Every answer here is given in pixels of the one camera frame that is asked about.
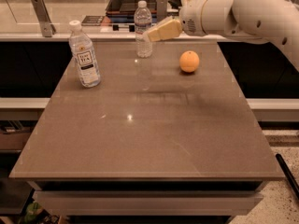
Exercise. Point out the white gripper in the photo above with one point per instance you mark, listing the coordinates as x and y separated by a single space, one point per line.
191 16

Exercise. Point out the clear plastic water bottle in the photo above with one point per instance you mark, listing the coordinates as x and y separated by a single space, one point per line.
143 21

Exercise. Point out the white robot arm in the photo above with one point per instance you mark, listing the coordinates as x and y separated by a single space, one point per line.
253 21

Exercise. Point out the tea bottle with label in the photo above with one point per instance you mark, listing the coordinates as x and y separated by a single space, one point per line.
84 55

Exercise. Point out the orange fruit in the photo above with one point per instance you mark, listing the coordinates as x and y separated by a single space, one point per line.
189 61

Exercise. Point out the black rod on floor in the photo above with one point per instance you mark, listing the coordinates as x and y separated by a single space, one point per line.
287 172

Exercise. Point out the green object under table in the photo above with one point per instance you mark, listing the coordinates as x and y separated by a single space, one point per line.
33 210

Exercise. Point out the middle metal glass bracket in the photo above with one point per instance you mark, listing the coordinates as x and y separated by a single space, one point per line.
161 9

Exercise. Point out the metal glass bracket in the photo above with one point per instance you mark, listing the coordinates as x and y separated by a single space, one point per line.
161 9
46 26

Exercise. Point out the left metal glass bracket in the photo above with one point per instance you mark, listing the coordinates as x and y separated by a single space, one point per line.
46 26

